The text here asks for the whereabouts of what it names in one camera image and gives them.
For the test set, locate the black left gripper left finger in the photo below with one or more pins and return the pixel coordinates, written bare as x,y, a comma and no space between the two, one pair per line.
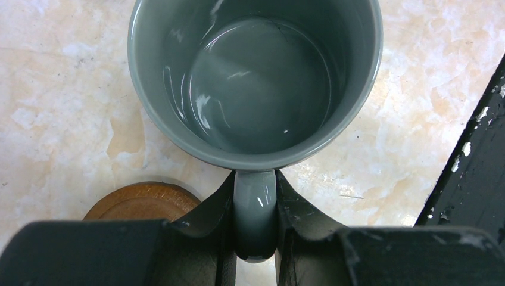
196,249

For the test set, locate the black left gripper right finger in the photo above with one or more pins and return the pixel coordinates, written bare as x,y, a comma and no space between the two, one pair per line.
314,249

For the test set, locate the light brown wooden coaster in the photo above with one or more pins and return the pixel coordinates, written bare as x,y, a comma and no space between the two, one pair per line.
144,201

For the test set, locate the grey green mug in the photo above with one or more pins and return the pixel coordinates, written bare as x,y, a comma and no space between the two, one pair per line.
254,86

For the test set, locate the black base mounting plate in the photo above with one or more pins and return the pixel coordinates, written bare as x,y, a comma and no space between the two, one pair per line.
470,189

